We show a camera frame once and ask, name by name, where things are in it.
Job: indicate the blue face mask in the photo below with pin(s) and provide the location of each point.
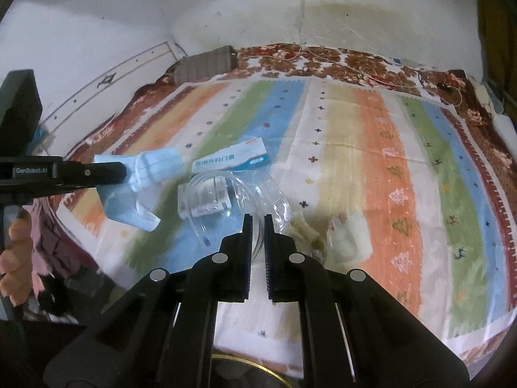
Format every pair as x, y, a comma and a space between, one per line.
155, 169

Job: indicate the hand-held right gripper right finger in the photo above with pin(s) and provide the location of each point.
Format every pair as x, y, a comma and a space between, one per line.
276, 266

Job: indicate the person's left hand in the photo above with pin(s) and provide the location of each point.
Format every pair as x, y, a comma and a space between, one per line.
14, 258

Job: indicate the pink dark clothes pile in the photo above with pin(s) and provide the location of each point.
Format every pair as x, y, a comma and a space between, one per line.
60, 258

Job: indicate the grey striped pillow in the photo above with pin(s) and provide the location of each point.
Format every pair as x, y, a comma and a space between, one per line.
206, 64

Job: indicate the striped colourful cloth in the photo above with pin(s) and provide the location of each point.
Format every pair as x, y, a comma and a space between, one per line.
404, 210

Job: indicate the mustard hanging garment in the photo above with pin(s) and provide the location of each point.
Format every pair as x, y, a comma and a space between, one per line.
499, 28

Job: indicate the brown floral blanket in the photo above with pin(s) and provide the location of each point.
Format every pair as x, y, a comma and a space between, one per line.
363, 62

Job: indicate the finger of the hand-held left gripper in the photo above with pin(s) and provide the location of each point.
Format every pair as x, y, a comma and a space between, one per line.
93, 173

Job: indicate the long blue white box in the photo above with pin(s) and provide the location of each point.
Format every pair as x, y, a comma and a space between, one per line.
232, 157

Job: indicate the dark bin with gold rim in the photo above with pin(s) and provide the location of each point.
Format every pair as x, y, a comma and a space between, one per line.
250, 374

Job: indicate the white folded cloth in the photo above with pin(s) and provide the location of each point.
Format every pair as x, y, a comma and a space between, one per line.
503, 129

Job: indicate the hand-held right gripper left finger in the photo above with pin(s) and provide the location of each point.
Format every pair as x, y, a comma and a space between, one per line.
238, 266

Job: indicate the clear plastic bag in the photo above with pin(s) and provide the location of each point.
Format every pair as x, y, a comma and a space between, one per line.
258, 194

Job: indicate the yellowish food wrapper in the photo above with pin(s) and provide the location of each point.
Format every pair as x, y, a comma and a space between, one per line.
307, 236

